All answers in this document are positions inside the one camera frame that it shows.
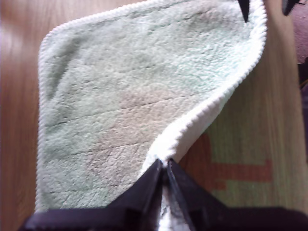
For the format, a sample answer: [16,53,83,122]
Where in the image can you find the pale green fluffy tea towel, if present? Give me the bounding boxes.
[35,0,268,231]

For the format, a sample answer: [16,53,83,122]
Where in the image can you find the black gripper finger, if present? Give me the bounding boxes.
[282,0,299,16]
[237,0,251,24]
[167,159,227,231]
[105,159,164,231]

